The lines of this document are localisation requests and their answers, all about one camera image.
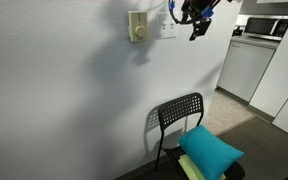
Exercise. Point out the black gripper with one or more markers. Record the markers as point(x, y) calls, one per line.
point(199, 8)

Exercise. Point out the white double light switch plate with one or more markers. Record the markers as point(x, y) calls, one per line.
point(166, 25)

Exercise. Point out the beige dial thermostat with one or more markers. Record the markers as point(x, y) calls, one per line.
point(137, 26)

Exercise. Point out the stainless microwave oven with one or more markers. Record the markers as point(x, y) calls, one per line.
point(267, 26)

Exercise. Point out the black perforated metal chair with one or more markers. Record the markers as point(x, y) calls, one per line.
point(180, 110)

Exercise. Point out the teal pillow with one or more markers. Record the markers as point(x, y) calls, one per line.
point(209, 151)

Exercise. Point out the yellow-green cushion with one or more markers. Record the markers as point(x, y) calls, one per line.
point(190, 168)

